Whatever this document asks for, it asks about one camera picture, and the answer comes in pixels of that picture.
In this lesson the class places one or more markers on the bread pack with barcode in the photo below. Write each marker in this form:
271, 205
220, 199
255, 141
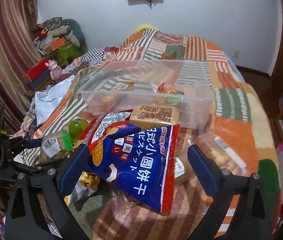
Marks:
56, 145

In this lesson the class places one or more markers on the green jelly cup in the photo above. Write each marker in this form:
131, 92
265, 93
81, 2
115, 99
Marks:
76, 127

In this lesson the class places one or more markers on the red striped curtain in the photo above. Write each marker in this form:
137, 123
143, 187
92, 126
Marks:
18, 22

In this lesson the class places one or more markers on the white wall socket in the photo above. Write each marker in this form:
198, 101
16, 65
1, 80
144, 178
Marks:
235, 55

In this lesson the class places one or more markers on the red white snack bag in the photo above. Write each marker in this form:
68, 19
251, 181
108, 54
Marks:
97, 129

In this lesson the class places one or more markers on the red gift box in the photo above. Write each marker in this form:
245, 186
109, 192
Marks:
32, 73

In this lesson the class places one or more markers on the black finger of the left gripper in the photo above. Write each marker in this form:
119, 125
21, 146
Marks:
39, 168

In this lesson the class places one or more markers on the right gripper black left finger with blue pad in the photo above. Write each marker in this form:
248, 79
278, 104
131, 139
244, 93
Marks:
25, 218

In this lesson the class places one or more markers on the white plastic bag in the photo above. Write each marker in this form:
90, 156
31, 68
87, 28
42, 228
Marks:
46, 102

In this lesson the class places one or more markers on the gold silver snack packet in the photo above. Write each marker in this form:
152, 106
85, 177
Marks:
85, 187

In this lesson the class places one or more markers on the orange flat box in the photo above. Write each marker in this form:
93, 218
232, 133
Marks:
54, 45

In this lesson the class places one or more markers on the clear plastic storage bin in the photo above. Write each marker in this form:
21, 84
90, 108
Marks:
122, 85

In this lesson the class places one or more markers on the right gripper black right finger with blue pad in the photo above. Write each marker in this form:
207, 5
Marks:
251, 218

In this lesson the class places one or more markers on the patchwork striped bedspread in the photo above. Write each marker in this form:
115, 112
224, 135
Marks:
237, 117

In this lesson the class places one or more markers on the blue Japanese biscuit bag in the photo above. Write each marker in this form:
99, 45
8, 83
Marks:
138, 162

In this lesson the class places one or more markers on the grey stuffed pillow pile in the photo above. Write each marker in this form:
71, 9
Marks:
57, 27

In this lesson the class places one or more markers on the pink plush toy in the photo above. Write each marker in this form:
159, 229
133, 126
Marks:
55, 70

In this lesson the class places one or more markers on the clear wafer pack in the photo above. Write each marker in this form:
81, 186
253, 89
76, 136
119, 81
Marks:
215, 148

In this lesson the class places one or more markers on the yellow chair back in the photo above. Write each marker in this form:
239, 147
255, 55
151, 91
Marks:
144, 27

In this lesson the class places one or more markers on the green cardboard box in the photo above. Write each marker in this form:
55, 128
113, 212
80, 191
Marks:
67, 53

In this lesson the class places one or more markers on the orange crispy snack clear bag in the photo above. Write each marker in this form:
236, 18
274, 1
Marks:
172, 95

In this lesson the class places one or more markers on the brown cake pack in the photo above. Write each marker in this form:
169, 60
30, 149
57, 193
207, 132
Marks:
152, 116

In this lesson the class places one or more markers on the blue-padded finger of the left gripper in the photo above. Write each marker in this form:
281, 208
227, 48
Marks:
20, 143

